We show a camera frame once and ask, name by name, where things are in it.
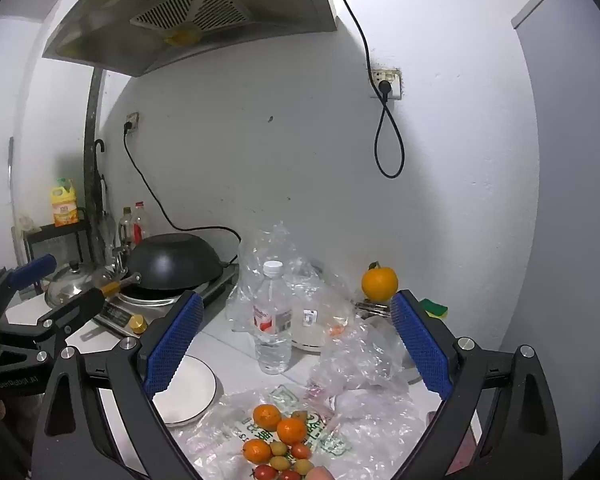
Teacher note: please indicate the white bowl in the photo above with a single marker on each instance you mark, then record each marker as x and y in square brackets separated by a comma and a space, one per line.
[310, 335]

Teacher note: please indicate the steel pot lid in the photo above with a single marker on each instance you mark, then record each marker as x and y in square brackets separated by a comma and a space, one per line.
[70, 282]

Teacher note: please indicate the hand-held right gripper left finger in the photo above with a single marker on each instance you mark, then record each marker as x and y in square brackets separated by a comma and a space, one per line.
[175, 345]

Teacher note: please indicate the yellow detergent bottle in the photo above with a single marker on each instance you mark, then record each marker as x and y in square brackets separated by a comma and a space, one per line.
[65, 207]

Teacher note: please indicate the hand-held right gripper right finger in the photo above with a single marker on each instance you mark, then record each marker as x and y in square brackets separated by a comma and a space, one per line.
[422, 345]

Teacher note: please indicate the gold stove knob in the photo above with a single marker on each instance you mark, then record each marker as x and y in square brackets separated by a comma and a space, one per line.
[139, 324]

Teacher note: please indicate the green printed plastic bag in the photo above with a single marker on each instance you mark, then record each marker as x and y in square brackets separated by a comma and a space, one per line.
[220, 425]

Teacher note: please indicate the white wall socket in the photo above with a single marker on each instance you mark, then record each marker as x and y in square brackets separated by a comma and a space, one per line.
[134, 119]
[395, 76]

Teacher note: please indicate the steel stove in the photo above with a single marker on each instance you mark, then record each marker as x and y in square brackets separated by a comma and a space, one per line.
[125, 312]

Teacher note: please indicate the steel utensil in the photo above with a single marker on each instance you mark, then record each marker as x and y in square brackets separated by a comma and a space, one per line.
[375, 310]

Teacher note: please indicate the green sponge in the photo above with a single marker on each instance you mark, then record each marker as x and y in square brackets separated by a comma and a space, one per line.
[435, 308]

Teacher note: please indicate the crumpled clear plastic bag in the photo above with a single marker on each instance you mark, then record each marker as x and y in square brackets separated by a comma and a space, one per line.
[360, 360]

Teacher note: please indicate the tangerine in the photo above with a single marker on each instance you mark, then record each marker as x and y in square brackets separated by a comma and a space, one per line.
[256, 451]
[291, 431]
[267, 416]

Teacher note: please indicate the large orange with leaf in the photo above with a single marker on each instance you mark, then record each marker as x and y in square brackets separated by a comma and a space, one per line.
[380, 284]

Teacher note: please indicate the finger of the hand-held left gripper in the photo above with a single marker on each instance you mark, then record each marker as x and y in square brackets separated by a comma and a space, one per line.
[32, 268]
[70, 310]

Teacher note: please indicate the white plate black rim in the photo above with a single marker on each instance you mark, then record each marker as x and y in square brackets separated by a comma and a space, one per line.
[190, 395]

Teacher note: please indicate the red cap bottle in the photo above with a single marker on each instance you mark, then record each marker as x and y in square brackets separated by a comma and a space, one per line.
[139, 225]

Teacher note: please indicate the beige cloth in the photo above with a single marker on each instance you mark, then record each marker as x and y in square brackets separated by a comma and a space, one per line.
[25, 222]

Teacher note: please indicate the steel range hood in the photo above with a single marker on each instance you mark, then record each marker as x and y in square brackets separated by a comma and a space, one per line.
[130, 25]

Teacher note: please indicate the clear water bottle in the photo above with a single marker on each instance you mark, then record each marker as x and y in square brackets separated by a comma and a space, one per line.
[272, 340]

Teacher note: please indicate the clear glass bottle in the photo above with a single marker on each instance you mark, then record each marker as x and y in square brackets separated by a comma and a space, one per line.
[125, 225]

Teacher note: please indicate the black metal rack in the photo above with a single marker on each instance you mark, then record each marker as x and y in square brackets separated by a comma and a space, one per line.
[55, 230]

